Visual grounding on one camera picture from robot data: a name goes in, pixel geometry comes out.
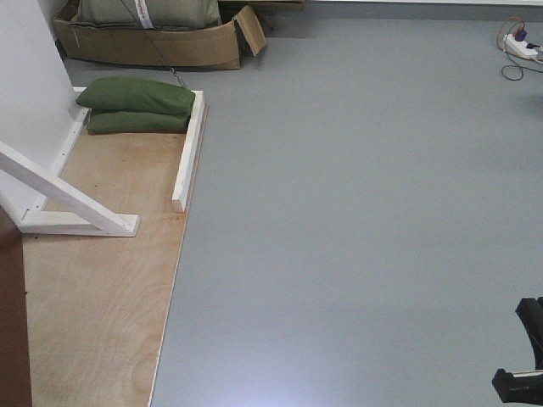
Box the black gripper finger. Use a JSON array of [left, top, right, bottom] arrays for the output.
[[492, 369, 542, 404], [515, 297, 542, 370]]

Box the brown wooden door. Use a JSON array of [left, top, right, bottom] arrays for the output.
[[1, 210, 32, 406]]

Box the white power strip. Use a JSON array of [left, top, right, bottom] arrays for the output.
[[503, 34, 542, 61]]

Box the purple plug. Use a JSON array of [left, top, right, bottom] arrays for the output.
[[512, 25, 527, 42]]

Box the white edge batten far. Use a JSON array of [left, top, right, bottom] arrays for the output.
[[171, 91, 206, 213]]

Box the open cardboard box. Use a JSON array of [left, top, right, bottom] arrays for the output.
[[53, 1, 267, 70]]

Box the cardboard box labelled 2#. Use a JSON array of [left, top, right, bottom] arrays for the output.
[[218, 0, 306, 11]]

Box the plywood base platform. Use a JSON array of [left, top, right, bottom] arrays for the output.
[[23, 132, 201, 406]]

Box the white diagonal brace far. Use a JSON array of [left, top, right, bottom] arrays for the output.
[[1, 143, 140, 237]]

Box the green sandbag lower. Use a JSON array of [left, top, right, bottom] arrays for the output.
[[87, 111, 191, 134]]

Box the green sandbag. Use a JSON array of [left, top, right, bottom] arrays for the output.
[[87, 111, 191, 134], [76, 76, 196, 115]]

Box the green sandbag far top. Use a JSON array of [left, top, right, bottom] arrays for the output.
[[76, 76, 196, 115]]

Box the grey-green woven sack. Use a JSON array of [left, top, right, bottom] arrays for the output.
[[78, 0, 221, 30]]

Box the orange cable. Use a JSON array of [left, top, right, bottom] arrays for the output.
[[495, 16, 543, 81]]

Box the steel guy wire far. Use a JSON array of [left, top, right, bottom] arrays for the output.
[[118, 0, 188, 90]]

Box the white door frame panel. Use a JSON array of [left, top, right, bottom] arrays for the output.
[[1, 1, 86, 229]]

